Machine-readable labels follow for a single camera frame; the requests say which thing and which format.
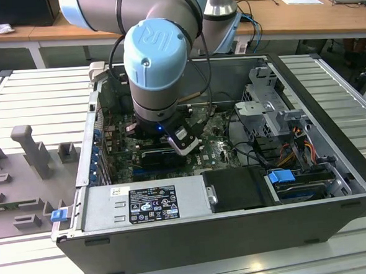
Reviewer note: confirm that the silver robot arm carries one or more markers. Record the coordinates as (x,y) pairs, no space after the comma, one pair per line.
(153,61)

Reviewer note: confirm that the blue expansion slot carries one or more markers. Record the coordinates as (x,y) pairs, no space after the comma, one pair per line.
(141,171)

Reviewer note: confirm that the black graphics card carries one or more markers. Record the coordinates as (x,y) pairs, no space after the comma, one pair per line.
(159,160)

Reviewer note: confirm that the blue card retainer clip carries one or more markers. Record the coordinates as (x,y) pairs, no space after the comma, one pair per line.
(94,178)
(96,155)
(97,134)
(95,167)

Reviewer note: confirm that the green motherboard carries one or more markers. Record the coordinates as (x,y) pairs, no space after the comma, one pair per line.
(211,147)

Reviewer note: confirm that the grey plastic case latch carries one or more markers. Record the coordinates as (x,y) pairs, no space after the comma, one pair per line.
(97,70)

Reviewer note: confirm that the silver power supply unit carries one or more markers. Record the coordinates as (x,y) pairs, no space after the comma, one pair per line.
(103,210)

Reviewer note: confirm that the black drive bay box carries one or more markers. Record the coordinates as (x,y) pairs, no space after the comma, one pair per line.
(236,189)

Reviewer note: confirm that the grey metal drive cage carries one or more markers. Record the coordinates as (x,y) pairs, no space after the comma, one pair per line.
(255,107)

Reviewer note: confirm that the pale blue teach pendant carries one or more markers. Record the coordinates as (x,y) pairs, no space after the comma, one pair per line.
(229,31)

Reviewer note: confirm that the grey parts rack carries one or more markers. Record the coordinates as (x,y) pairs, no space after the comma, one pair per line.
(24,137)

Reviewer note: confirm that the blue release latch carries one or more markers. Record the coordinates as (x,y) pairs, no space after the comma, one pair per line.
(58,216)

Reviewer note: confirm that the black grey PC case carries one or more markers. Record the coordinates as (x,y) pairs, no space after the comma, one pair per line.
(208,244)

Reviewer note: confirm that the hard disk in blue carrier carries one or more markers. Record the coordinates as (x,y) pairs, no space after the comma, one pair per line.
(280,177)

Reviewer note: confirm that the wooden desk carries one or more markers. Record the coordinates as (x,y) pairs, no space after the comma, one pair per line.
(39,31)

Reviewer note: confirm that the green RAM stick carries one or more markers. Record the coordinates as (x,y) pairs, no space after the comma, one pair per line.
(1,210)

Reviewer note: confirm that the black box on desk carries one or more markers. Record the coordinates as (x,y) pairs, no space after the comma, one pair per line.
(17,12)

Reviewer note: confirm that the white paper sheet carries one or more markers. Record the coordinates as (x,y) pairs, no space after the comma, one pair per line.
(302,1)

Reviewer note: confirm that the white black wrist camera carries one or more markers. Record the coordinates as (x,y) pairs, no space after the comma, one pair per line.
(183,143)

